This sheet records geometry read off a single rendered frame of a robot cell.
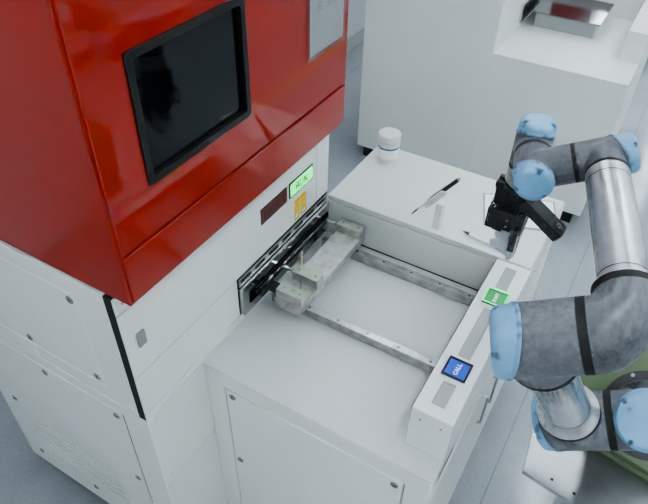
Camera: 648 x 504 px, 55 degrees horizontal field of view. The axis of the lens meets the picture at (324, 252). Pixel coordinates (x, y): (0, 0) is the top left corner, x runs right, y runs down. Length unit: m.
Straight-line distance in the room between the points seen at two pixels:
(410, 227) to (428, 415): 0.63
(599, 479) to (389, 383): 0.50
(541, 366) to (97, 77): 0.76
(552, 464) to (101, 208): 1.08
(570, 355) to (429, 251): 0.93
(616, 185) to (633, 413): 0.44
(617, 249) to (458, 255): 0.80
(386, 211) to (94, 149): 1.02
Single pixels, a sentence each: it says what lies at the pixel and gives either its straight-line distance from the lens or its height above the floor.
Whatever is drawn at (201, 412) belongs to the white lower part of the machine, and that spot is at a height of 0.65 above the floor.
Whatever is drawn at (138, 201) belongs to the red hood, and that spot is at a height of 1.43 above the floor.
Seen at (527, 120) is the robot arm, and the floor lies 1.46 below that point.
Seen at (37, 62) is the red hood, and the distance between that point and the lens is 0.99.
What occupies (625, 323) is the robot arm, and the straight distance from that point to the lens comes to 0.95.
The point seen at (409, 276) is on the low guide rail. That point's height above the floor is 0.84.
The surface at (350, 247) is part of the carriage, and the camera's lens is 1.82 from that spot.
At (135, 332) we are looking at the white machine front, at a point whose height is 1.10.
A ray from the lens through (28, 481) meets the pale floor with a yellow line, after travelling 2.55.
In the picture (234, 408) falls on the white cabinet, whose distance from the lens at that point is 1.68.
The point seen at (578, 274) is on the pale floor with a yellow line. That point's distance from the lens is 3.28.
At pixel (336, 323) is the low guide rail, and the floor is 0.85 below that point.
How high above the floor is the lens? 2.07
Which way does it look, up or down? 41 degrees down
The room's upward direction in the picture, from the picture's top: 1 degrees clockwise
